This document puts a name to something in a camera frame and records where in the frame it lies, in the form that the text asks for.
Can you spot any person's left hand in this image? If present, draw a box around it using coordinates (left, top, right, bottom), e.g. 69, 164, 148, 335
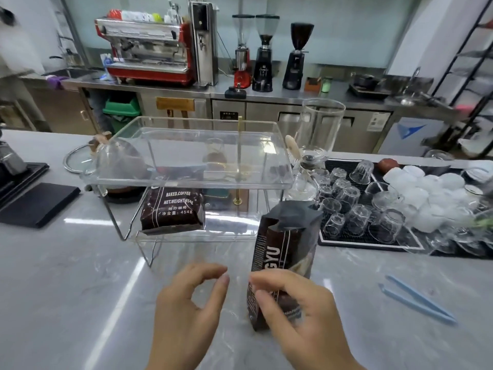
153, 263, 231, 363

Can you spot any person's right hand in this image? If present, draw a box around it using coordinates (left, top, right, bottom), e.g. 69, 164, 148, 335
248, 269, 358, 370

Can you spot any plain black coffee bag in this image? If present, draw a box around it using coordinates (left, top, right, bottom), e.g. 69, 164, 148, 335
246, 200, 325, 332

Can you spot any coffee bag with orange label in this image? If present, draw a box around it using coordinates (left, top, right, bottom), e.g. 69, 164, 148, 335
139, 180, 207, 236

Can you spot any blue sealing clip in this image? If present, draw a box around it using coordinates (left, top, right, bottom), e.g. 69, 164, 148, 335
378, 274, 459, 326

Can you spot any clear acrylic shelf rack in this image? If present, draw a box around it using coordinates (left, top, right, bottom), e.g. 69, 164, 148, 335
79, 116, 295, 268

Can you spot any person's left forearm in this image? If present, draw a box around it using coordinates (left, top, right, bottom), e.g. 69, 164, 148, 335
145, 346, 208, 370

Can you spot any person's right forearm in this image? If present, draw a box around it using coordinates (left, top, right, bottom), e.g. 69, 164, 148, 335
327, 354, 367, 370

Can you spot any glass siphon coffee maker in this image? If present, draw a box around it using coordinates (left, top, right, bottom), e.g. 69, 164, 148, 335
284, 98, 347, 203

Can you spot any red coffee grinder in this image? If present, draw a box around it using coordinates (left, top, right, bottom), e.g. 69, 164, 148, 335
232, 14, 256, 90

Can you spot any black white-edged bar mat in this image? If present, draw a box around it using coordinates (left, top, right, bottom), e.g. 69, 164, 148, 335
317, 158, 426, 253

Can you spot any cluster of upturned glass cups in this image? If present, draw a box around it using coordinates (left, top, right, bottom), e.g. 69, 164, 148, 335
308, 159, 407, 245

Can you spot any black round kettle base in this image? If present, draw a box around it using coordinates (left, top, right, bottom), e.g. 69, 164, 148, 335
102, 182, 147, 205

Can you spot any clear glass kettle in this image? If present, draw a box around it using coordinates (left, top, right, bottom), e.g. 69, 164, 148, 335
89, 134, 151, 189

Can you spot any pile of white ceramic cups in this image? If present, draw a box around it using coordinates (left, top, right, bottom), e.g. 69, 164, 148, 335
382, 164, 486, 234

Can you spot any long plain black bar mat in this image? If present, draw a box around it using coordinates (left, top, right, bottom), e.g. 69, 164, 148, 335
375, 161, 493, 261

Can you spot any cream stirring paddle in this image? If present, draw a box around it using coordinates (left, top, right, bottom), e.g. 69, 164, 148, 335
284, 134, 301, 163

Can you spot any glass lid steel rim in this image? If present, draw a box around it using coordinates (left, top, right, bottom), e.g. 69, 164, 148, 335
63, 143, 97, 175

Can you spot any stainless steel counter cabinet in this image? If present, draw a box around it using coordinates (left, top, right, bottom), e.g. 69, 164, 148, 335
61, 71, 463, 155

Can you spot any brass drip stand wooden base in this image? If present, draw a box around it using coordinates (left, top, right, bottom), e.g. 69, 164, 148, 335
202, 116, 270, 228

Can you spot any black grinder on tray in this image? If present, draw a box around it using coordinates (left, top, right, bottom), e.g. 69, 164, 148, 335
0, 128, 50, 212

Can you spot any wide clear glass tumbler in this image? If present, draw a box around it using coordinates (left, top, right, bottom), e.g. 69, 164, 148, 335
423, 149, 455, 162

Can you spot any wooden chair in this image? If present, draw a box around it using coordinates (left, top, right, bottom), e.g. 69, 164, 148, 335
156, 97, 195, 119

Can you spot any white panel with blue mark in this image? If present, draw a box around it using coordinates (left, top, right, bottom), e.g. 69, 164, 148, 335
379, 117, 447, 158

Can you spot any green plastic bin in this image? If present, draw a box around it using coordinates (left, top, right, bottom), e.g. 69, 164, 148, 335
102, 94, 141, 134

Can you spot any black induction cooker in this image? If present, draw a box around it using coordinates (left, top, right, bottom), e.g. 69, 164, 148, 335
348, 83, 392, 100

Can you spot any black cooking pot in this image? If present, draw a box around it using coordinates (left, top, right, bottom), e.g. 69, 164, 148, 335
352, 72, 384, 91

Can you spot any black grinder dark hopper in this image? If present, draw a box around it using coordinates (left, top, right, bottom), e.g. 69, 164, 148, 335
282, 22, 315, 91

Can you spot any black grinder clear hopper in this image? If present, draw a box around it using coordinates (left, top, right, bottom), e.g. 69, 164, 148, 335
252, 14, 281, 93

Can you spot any blue plastic bag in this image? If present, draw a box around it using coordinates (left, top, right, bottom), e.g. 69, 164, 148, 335
99, 53, 116, 80

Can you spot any chrome sink faucet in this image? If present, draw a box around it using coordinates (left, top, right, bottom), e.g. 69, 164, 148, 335
400, 66, 424, 106

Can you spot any steel water boiler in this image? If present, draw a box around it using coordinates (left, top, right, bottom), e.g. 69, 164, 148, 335
187, 0, 219, 87

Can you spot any red espresso machine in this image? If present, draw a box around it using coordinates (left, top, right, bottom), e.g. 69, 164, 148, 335
94, 17, 195, 87

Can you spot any row of colourful cups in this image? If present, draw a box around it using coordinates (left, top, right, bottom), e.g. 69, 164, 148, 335
107, 8, 182, 24

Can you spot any black metal shelf rack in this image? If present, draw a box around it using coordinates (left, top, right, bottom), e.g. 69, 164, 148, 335
427, 0, 493, 151

